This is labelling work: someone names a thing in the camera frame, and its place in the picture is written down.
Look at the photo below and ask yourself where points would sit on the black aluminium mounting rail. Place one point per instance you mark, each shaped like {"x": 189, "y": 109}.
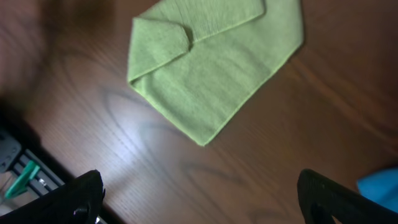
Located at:
{"x": 14, "y": 157}

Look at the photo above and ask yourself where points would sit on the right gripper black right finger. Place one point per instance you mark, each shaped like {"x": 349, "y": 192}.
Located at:
{"x": 322, "y": 200}

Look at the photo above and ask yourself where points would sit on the green plastic clip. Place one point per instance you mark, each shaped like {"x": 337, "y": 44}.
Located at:
{"x": 20, "y": 184}

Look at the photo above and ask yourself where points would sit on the light green microfiber cloth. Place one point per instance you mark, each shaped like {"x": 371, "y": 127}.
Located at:
{"x": 198, "y": 62}

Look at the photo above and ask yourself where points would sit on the blue microfiber cloth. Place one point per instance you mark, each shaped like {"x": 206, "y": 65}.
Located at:
{"x": 381, "y": 188}

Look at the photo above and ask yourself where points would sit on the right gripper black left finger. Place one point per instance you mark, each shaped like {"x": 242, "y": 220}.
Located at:
{"x": 78, "y": 201}

